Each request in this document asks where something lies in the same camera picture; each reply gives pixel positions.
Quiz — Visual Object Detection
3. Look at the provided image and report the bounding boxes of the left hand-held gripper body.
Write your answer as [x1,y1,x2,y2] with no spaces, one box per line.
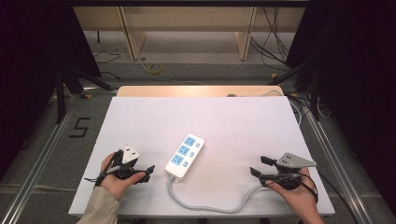
[111,144,150,182]

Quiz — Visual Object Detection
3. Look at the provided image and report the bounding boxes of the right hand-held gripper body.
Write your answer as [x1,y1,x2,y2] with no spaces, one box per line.
[259,151,318,191]

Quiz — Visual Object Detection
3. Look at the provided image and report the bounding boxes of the person's left hand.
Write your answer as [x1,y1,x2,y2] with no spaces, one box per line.
[99,151,147,202]

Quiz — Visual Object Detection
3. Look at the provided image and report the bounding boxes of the person's right hand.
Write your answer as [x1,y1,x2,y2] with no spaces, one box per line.
[264,167,319,217]

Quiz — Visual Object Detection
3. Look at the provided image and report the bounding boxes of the white power strip blue sockets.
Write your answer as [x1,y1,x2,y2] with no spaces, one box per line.
[164,133,206,183]

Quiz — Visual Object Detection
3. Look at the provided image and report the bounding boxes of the white table cover board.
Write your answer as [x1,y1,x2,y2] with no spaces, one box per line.
[67,95,336,217]

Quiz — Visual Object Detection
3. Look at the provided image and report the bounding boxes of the black metal stand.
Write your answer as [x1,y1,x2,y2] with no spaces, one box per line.
[266,58,322,122]
[54,63,116,125]

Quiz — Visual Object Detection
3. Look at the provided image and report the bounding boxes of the yellow tape roll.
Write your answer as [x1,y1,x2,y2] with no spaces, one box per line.
[147,63,163,76]

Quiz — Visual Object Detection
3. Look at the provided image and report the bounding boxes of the dark curtain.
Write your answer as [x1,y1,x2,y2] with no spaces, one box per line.
[284,0,396,216]
[0,0,103,181]

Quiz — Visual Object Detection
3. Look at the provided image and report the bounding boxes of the light wooden desk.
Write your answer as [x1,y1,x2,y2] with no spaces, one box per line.
[72,6,306,62]

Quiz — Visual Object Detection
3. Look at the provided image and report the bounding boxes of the black left gripper strap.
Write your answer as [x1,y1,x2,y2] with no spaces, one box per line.
[83,161,120,189]

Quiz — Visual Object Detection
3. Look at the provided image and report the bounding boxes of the aluminium floor rail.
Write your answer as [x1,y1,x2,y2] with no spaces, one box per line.
[0,87,120,224]
[299,102,375,224]

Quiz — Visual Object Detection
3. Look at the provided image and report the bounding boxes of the white cable beside table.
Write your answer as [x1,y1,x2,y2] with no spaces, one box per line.
[261,89,332,126]

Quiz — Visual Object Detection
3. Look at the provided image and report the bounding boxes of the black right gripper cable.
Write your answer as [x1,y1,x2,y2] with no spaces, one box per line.
[298,171,360,224]

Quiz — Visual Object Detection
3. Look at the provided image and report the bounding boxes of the grey power strip cable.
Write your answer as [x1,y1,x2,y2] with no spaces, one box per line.
[167,175,273,215]

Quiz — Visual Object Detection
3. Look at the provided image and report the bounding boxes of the white floor cable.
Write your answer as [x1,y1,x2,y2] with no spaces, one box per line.
[135,57,207,87]

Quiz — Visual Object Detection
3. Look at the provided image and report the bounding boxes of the thin black floor cable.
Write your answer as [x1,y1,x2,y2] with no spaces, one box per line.
[92,50,122,80]

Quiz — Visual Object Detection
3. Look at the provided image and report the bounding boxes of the bundle of black cables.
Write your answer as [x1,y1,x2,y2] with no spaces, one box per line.
[249,6,301,69]

